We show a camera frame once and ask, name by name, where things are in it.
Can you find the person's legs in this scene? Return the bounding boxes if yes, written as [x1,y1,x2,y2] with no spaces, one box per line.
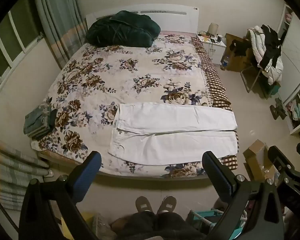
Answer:
[114,211,206,240]

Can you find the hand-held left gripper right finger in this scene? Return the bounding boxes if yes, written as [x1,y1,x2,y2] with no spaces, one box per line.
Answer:
[202,151,285,240]

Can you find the dark floor slippers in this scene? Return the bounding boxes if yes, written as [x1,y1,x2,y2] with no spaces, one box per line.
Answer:
[269,97,287,119]

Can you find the brown checkered bed sheet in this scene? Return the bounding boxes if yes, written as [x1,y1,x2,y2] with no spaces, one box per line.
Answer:
[191,36,240,170]

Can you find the small open cardboard box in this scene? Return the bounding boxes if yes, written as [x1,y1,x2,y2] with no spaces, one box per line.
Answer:
[243,139,276,180]

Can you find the teal container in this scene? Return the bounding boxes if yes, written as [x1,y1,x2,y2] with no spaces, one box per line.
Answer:
[269,84,281,96]

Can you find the yellow bag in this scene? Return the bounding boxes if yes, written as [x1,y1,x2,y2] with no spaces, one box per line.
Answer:
[61,212,96,240]

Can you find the white nightstand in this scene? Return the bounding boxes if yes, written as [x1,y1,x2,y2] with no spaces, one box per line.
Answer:
[196,33,227,64]

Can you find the white pants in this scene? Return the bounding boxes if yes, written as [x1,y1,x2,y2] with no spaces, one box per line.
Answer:
[107,102,238,166]

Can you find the white framed window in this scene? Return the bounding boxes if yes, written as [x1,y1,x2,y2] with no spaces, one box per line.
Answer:
[0,0,44,98]

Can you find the plastic water bottle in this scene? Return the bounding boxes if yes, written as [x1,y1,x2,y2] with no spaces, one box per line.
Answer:
[221,54,231,70]

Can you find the white wardrobe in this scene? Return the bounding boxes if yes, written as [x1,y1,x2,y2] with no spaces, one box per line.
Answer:
[277,4,300,135]

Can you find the grey-green striped curtain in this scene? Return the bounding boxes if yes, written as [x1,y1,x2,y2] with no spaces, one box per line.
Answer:
[32,0,88,69]
[0,132,50,210]

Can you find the folded grey-green pants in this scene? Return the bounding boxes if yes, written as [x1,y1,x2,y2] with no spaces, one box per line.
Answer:
[23,104,52,137]

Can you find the teal plastic basket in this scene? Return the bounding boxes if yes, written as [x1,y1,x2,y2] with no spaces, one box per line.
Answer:
[187,208,248,233]

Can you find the metal folding chair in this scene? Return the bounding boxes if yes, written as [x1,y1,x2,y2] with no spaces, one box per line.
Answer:
[241,61,268,95]

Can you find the white headboard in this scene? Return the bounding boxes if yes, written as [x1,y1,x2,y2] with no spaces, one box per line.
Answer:
[37,4,215,180]

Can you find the black garment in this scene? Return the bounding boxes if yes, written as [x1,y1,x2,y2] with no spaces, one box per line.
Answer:
[229,39,250,57]

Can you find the dark green duvet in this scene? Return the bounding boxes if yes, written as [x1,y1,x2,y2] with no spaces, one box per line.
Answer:
[86,10,162,48]

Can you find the floral blanket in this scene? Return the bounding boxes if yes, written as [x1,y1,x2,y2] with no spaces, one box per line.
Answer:
[30,31,230,179]

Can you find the chair piled with clothes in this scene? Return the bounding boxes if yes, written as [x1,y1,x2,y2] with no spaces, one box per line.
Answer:
[247,26,284,85]

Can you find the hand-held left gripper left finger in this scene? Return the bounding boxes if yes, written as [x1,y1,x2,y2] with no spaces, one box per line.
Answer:
[19,151,102,240]

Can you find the black striped clothes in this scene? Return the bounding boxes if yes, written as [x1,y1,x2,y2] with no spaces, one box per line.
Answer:
[259,24,282,72]

